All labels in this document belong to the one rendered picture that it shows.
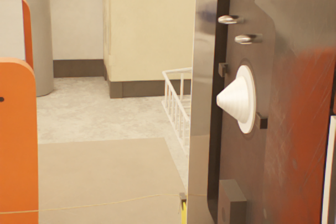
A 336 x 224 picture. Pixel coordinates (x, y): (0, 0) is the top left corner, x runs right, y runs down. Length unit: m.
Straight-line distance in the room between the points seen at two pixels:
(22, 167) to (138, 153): 0.69
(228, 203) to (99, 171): 0.95
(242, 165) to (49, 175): 0.96
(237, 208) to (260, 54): 0.15
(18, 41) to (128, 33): 2.76
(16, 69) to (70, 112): 2.80
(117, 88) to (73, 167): 2.31
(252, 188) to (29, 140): 0.43
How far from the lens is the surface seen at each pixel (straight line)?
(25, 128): 1.05
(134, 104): 3.91
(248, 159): 0.71
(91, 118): 3.75
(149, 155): 1.73
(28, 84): 1.03
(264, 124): 0.65
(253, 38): 0.66
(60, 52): 4.25
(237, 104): 0.69
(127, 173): 1.65
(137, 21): 3.85
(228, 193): 0.74
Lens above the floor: 1.46
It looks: 22 degrees down
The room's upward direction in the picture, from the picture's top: 2 degrees clockwise
